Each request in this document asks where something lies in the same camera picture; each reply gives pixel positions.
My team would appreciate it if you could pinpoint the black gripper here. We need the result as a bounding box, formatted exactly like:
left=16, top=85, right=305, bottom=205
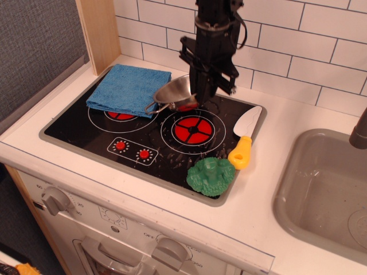
left=179, top=25, right=239, bottom=104

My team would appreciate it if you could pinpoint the stainless steel bowl with handles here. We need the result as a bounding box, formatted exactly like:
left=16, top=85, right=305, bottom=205
left=145, top=74, right=199, bottom=115

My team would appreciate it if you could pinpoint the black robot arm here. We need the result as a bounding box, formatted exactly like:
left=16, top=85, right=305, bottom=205
left=179, top=0, right=247, bottom=104

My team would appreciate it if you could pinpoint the black toy stove top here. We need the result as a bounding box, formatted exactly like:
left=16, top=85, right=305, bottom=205
left=40, top=77, right=253, bottom=207

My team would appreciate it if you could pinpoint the grey right oven knob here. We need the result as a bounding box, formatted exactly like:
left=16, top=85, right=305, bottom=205
left=151, top=238, right=188, bottom=272

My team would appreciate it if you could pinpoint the grey oven knob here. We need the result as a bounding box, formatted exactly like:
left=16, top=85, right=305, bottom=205
left=41, top=187, right=70, bottom=216
left=151, top=238, right=188, bottom=272

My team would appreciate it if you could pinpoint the grey left oven knob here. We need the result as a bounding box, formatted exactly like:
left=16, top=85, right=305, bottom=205
left=41, top=187, right=70, bottom=216

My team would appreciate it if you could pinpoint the blue folded cloth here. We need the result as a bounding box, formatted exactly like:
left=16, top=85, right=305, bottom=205
left=86, top=64, right=171, bottom=118

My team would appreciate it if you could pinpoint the red right stove knob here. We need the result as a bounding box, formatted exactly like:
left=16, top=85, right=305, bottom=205
left=139, top=150, right=150, bottom=159

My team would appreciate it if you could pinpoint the red stove knob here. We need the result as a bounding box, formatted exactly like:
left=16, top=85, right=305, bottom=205
left=139, top=150, right=150, bottom=159
left=115, top=141, right=126, bottom=151

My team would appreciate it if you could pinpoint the green toy broccoli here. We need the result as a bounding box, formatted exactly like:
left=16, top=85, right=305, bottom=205
left=186, top=157, right=236, bottom=197

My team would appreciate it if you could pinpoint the red left stove knob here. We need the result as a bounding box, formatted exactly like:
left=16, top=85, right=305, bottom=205
left=115, top=141, right=126, bottom=151

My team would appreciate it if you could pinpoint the grey sink basin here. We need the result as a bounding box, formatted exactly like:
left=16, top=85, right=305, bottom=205
left=274, top=129, right=366, bottom=265

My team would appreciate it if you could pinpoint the grey faucet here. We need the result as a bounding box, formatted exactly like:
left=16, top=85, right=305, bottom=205
left=349, top=108, right=367, bottom=150

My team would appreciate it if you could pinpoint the orange object at corner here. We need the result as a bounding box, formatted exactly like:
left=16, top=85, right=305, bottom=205
left=15, top=263, right=41, bottom=275

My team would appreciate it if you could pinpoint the toy knife yellow handle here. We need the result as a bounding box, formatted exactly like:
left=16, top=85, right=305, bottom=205
left=228, top=106, right=263, bottom=170

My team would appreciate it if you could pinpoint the wooden post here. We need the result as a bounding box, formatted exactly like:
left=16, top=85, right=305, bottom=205
left=75, top=0, right=121, bottom=76

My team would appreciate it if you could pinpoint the oven door with handle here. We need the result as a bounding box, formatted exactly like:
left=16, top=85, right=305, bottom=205
left=71, top=236, right=230, bottom=275

